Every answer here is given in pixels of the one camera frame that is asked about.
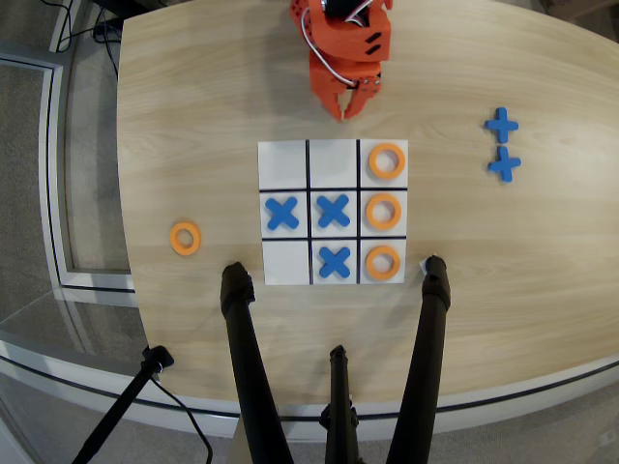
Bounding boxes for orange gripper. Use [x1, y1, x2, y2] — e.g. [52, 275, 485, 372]
[309, 50, 384, 122]

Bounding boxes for orange foam ring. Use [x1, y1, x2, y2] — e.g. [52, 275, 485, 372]
[169, 220, 202, 256]
[365, 192, 403, 231]
[365, 245, 403, 283]
[368, 142, 408, 182]

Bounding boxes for white tic-tac-toe board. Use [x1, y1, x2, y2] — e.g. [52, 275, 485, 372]
[257, 139, 410, 286]

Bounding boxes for blue foam cross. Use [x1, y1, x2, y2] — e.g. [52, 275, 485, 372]
[318, 246, 353, 280]
[316, 193, 352, 230]
[486, 146, 522, 185]
[264, 196, 301, 232]
[485, 106, 520, 145]

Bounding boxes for short black tripod leg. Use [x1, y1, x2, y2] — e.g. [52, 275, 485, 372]
[318, 344, 362, 464]

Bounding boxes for thin black stand pole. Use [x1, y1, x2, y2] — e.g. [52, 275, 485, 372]
[70, 344, 175, 464]

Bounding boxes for black floor cables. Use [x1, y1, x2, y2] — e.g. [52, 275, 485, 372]
[47, 0, 122, 78]

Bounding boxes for grey metal floor frame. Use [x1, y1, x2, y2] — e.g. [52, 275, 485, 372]
[0, 41, 139, 295]

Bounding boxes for black cable on floor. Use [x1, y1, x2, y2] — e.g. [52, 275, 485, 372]
[149, 375, 215, 464]

